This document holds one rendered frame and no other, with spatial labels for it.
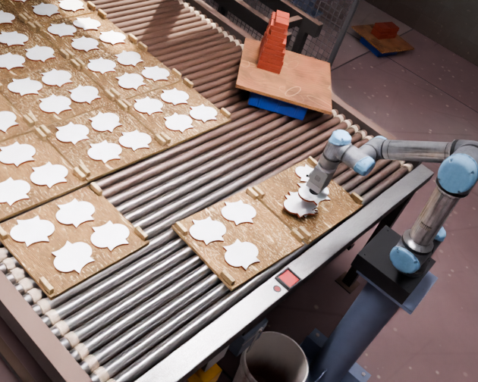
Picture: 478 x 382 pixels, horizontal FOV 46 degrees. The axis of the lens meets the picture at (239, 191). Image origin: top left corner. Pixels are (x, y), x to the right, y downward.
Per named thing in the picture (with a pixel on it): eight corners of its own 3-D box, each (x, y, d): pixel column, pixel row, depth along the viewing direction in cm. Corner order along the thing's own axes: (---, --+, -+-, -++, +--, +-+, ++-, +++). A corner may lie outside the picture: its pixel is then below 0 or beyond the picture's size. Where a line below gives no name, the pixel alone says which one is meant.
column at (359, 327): (370, 376, 300) (454, 279, 242) (334, 424, 275) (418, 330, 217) (315, 328, 313) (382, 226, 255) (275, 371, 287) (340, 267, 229)
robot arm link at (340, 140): (347, 145, 205) (328, 131, 208) (335, 166, 212) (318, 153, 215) (357, 137, 210) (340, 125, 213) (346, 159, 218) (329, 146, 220)
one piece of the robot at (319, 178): (322, 146, 223) (309, 176, 234) (312, 155, 217) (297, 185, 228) (343, 160, 220) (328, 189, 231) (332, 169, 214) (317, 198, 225)
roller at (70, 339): (380, 150, 298) (384, 142, 295) (64, 357, 171) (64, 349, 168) (372, 145, 300) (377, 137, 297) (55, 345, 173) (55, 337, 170)
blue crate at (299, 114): (304, 89, 312) (310, 74, 306) (303, 121, 290) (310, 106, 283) (251, 73, 309) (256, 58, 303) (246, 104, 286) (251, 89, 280)
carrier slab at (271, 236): (303, 245, 226) (304, 243, 225) (231, 291, 200) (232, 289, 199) (245, 191, 240) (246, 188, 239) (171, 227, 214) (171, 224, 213)
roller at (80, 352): (388, 155, 296) (391, 148, 293) (73, 369, 169) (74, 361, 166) (380, 150, 298) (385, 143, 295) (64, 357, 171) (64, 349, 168)
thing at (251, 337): (259, 344, 216) (273, 318, 204) (235, 364, 207) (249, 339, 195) (239, 324, 220) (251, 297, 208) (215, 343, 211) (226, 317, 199)
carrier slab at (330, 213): (362, 207, 253) (363, 205, 252) (307, 245, 227) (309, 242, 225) (305, 161, 266) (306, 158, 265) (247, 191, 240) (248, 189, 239)
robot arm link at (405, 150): (500, 133, 189) (370, 129, 222) (489, 145, 182) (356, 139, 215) (501, 164, 193) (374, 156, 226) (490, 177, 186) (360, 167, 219)
